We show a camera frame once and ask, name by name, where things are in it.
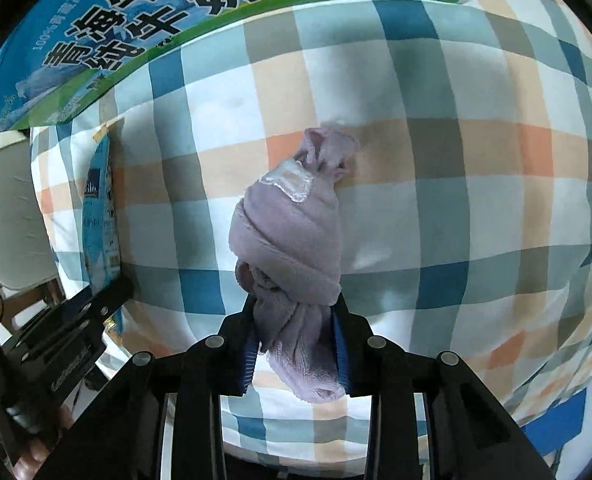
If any open cardboard milk box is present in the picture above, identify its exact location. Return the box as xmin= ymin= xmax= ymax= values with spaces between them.
xmin=0 ymin=0 xmax=495 ymax=137

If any plaid checkered quilt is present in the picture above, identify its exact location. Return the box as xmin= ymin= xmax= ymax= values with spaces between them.
xmin=28 ymin=0 xmax=592 ymax=466

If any grey plastic chair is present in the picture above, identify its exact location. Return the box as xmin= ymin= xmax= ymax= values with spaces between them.
xmin=0 ymin=140 xmax=57 ymax=290

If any blue stick snack packet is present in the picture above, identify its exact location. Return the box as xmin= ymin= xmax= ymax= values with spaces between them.
xmin=82 ymin=128 xmax=121 ymax=294

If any purple sock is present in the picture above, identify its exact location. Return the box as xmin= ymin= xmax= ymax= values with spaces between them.
xmin=229 ymin=128 xmax=359 ymax=404

